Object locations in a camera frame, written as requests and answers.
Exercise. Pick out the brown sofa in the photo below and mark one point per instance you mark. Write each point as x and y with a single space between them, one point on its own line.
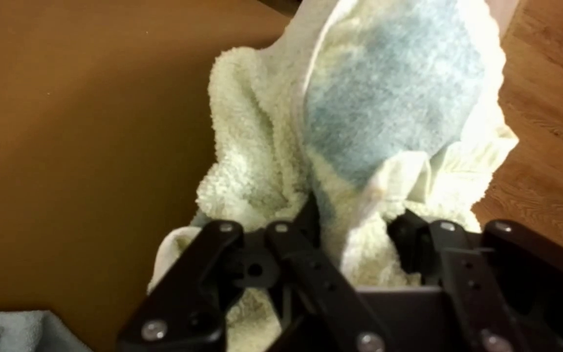
87 150

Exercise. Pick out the white towel with blue patch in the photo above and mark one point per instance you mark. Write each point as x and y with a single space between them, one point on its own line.
386 111

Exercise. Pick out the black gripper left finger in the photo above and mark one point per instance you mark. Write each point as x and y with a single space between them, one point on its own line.
308 287

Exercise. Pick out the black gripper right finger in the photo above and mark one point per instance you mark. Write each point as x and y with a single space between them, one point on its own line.
509 294

